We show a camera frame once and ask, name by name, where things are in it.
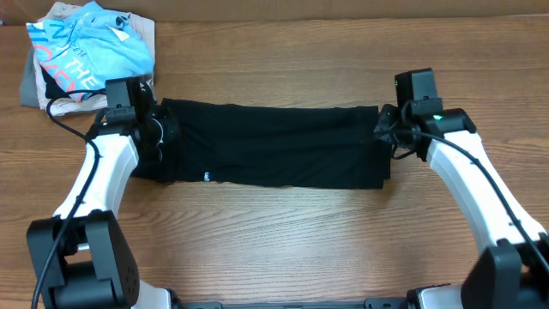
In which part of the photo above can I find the grey folded garment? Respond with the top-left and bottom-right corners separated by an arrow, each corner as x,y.
19,48 -> 39,108

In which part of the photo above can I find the black polo shirt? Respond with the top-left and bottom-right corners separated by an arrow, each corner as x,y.
132,99 -> 391,190

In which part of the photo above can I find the black folded garment in pile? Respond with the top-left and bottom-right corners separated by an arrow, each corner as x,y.
41,68 -> 108,100

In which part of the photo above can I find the light blue printed t-shirt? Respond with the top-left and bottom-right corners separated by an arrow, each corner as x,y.
26,1 -> 155,103

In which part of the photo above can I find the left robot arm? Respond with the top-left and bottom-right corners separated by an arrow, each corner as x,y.
27,76 -> 182,309

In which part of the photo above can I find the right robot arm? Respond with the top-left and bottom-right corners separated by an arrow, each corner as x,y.
365,69 -> 548,309

